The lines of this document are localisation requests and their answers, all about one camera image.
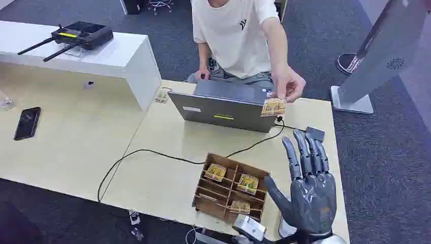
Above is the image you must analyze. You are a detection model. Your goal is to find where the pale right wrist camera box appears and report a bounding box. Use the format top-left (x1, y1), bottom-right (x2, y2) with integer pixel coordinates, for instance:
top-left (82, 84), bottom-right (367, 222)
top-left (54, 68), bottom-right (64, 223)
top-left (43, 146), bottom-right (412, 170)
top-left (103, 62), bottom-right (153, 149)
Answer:
top-left (232, 215), bottom-right (267, 242)

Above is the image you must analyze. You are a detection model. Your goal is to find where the black smartphone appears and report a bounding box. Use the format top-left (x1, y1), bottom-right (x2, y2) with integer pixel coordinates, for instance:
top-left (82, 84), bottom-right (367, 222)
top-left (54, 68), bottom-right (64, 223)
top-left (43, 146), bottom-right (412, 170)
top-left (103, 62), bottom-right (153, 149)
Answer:
top-left (13, 106), bottom-right (42, 141)

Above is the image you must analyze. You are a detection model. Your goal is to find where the person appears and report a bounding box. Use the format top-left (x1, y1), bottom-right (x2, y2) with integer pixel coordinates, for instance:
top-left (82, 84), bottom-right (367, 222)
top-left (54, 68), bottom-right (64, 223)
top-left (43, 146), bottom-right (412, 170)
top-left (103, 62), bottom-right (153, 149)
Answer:
top-left (187, 0), bottom-right (307, 103)

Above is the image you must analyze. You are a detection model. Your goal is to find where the white cable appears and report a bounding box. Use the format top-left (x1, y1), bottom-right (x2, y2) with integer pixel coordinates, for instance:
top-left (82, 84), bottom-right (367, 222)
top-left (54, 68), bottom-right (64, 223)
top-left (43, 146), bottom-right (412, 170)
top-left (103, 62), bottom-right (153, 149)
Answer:
top-left (184, 226), bottom-right (205, 244)

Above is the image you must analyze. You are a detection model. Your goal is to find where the person's left hand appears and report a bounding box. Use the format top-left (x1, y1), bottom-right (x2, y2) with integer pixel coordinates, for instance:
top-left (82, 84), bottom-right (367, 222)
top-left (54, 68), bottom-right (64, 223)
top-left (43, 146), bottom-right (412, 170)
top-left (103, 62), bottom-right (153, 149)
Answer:
top-left (270, 67), bottom-right (307, 103)

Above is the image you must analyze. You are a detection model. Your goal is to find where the power plug on floor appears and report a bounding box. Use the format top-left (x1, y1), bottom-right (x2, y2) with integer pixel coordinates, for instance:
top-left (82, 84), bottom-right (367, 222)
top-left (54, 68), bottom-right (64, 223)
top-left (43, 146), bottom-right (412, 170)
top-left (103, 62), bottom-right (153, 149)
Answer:
top-left (127, 210), bottom-right (146, 242)

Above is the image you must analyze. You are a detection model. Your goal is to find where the black box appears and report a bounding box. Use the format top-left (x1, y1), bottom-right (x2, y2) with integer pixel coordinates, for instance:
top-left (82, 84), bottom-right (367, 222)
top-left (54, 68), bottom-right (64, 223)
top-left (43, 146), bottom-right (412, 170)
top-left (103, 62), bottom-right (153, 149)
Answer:
top-left (119, 0), bottom-right (146, 16)

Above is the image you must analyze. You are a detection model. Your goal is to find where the white desk shelf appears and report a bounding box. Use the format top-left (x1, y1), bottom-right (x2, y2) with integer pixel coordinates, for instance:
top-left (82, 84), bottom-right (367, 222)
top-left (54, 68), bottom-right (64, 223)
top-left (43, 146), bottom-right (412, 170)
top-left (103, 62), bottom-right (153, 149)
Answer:
top-left (0, 20), bottom-right (163, 112)

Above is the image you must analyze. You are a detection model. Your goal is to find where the grey laptop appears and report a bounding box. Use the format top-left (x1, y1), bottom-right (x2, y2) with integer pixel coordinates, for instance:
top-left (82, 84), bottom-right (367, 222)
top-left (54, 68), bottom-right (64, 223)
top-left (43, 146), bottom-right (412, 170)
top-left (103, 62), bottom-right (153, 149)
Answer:
top-left (167, 79), bottom-right (279, 134)

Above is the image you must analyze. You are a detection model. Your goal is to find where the small clear plastic holder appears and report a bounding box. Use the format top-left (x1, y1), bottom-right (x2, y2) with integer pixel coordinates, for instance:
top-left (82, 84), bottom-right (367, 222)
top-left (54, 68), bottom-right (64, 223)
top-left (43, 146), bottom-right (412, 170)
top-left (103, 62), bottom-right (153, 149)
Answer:
top-left (154, 87), bottom-right (173, 104)

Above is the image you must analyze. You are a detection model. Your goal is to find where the person's right hand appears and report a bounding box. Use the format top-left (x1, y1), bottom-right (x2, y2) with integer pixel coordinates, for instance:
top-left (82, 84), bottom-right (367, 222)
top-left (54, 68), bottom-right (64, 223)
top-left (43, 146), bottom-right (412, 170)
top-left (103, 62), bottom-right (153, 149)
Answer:
top-left (194, 69), bottom-right (211, 82)

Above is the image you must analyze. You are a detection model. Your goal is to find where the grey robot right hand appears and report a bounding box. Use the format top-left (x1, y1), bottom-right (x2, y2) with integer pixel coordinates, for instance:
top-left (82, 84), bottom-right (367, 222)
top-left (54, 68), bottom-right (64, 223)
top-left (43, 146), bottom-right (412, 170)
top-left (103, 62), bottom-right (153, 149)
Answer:
top-left (264, 129), bottom-right (337, 237)

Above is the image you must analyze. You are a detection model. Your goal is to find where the wooden card box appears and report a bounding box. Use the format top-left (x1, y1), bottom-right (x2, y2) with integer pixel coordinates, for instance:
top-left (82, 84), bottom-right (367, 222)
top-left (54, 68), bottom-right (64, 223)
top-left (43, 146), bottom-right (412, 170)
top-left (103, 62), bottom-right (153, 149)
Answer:
top-left (191, 152), bottom-right (270, 225)

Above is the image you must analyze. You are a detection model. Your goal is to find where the black power adapter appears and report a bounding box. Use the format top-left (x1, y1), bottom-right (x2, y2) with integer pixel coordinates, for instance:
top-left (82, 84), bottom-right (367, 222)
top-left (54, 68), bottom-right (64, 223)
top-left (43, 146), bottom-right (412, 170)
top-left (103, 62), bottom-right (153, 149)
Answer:
top-left (304, 126), bottom-right (326, 142)

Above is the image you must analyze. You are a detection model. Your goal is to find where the round black stand base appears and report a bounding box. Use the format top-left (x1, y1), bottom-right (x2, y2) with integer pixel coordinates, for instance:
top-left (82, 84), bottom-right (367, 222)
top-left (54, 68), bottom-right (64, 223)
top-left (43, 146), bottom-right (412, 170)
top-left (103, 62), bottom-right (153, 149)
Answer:
top-left (336, 52), bottom-right (363, 76)

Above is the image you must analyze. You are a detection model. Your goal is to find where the grey kiosk stand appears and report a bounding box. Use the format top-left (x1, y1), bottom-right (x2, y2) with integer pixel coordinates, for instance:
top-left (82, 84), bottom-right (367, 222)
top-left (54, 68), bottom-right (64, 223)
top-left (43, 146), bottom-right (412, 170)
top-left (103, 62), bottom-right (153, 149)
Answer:
top-left (329, 0), bottom-right (431, 115)

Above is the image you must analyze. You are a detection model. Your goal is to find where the yellow printed card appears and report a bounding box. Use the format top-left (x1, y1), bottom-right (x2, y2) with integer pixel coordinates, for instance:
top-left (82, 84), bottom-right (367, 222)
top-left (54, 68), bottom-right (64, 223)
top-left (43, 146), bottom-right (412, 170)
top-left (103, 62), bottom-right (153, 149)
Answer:
top-left (230, 200), bottom-right (251, 215)
top-left (204, 163), bottom-right (228, 183)
top-left (236, 173), bottom-right (260, 196)
top-left (260, 98), bottom-right (287, 118)

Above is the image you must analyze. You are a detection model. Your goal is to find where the black cable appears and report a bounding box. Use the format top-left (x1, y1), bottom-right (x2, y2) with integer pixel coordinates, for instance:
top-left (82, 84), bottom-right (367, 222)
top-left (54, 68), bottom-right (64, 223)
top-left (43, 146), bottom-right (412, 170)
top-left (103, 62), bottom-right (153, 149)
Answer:
top-left (97, 116), bottom-right (307, 203)

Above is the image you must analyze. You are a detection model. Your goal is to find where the chrome chair base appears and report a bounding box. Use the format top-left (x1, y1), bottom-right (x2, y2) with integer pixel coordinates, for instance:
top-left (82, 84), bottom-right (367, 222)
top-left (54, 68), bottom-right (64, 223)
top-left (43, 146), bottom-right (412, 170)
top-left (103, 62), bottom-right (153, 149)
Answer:
top-left (148, 0), bottom-right (174, 15)

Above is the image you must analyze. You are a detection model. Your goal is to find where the black remote controller with antennas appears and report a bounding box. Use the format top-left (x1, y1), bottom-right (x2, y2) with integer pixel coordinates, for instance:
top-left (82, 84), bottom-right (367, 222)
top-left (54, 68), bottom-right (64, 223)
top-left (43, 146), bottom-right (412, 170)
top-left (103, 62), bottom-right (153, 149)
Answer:
top-left (17, 21), bottom-right (114, 63)

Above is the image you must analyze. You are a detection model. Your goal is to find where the clear plastic item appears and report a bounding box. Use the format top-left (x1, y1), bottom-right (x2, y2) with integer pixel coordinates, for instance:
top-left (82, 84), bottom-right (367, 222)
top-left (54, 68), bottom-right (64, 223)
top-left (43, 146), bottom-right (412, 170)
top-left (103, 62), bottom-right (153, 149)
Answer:
top-left (0, 90), bottom-right (14, 110)

